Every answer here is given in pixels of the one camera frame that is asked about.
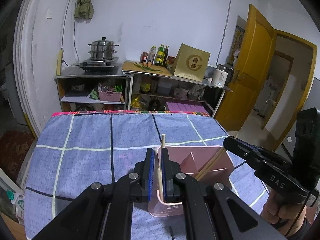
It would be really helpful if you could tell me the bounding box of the light wooden chopstick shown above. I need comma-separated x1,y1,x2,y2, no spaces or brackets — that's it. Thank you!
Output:
195,147,225,181
157,134,166,201
200,146,235,181

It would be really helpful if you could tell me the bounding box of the metal kitchen shelf counter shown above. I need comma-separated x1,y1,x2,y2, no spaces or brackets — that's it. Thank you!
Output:
54,64,230,116

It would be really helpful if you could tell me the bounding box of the person's right hand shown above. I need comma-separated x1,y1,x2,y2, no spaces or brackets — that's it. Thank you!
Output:
260,190,306,237

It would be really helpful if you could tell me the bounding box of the black chopstick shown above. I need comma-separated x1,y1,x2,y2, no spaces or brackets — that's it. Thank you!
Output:
169,226,175,240

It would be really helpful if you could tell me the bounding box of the pink plastic utensil basket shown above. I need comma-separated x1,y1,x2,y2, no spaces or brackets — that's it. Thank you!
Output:
148,145,232,218

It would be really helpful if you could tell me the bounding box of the blue checked tablecloth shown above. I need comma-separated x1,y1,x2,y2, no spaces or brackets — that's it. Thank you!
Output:
23,112,270,240

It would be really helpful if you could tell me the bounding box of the yellow wooden door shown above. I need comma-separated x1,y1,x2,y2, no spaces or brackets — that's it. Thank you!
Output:
214,5,317,150

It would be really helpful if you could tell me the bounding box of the pink plastic crate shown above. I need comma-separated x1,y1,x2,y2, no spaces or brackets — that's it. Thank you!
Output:
165,101,208,114

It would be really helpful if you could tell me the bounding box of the small pink storage basket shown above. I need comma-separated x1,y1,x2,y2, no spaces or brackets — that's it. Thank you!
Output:
98,90,122,102

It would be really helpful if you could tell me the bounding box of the white electric kettle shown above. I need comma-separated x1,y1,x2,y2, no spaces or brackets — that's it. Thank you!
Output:
212,64,234,88

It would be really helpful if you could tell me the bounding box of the black induction cooker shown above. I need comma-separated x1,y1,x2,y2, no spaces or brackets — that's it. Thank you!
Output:
79,57,120,73

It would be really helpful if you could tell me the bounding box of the wooden cutting board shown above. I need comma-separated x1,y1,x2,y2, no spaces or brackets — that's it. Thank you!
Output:
121,61,172,77

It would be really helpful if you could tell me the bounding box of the gold gift box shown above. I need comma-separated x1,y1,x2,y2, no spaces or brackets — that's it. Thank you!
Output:
172,43,210,82

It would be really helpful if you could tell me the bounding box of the red lidded jar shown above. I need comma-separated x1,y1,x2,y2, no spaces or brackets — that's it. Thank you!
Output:
140,52,148,63

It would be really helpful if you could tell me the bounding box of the green oil bottle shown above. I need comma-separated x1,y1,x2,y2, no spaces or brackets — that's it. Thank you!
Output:
155,44,164,66

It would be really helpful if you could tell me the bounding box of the clear plastic bottle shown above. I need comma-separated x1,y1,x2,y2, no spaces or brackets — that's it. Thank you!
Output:
147,46,156,66

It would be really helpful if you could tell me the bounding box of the stainless steel steamer pot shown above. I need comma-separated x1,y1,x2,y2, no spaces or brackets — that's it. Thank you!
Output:
88,37,119,61

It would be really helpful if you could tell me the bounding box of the beige power strip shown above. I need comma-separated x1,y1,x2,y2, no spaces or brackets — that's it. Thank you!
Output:
56,49,64,76

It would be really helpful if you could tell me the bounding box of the dark sauce bottle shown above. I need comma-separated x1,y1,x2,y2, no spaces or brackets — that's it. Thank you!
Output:
162,45,169,67

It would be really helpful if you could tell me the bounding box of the green hanging cloth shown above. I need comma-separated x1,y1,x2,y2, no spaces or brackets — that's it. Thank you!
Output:
74,0,94,20

